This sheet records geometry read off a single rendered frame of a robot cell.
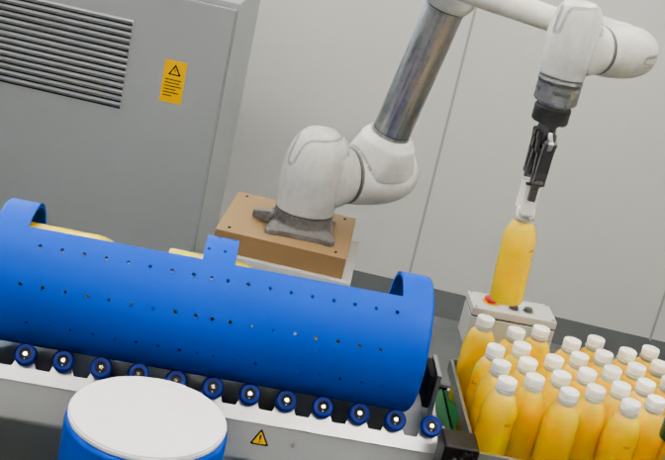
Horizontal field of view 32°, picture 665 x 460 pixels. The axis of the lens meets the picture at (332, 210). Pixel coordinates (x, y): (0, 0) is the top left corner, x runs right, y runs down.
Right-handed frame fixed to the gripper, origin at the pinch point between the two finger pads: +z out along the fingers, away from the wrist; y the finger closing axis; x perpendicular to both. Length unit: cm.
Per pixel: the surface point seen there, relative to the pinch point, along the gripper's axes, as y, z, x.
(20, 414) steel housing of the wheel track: 23, 57, -93
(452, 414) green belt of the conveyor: 0, 52, -3
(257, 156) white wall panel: -275, 85, -53
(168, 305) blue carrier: 23, 28, -68
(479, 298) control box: -21.0, 32.4, 0.9
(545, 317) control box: -17.0, 32.4, 16.2
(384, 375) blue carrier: 23.2, 34.6, -24.2
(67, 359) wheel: 20, 45, -86
